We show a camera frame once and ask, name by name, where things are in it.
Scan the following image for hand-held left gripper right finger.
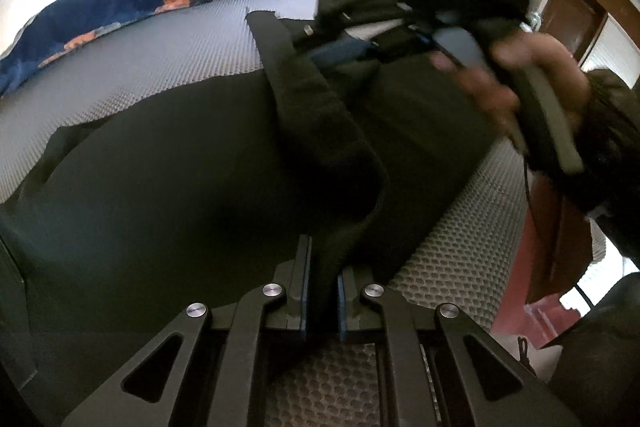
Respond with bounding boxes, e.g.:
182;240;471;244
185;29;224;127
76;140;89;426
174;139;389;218
338;270;567;427

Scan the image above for thin black cable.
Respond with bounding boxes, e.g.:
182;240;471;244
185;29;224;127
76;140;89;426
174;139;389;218
520;147;561;280

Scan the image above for brown wooden door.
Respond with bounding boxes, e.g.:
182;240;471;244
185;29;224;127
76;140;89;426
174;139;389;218
537;0;640;75

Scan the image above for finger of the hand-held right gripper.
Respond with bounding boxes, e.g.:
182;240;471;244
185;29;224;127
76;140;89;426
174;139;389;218
292;22;437;68

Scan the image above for person's right forearm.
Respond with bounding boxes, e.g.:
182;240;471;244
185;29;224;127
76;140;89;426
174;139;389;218
527;68;640;260

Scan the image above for person's right hand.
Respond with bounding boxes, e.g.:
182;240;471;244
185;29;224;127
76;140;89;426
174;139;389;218
431;31;594;164

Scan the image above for blue floral blanket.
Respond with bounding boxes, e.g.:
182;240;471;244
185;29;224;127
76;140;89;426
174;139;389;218
0;0;297;98

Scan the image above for grey mesh mattress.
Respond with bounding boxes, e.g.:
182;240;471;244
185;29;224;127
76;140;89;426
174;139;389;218
0;0;532;427

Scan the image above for person's dark clothed body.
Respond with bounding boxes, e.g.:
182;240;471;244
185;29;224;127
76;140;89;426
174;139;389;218
547;272;640;427

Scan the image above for black pants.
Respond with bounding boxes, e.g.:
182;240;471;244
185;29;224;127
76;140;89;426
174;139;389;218
0;9;528;408

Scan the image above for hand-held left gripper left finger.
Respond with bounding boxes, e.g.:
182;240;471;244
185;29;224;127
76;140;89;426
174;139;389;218
60;234;314;427

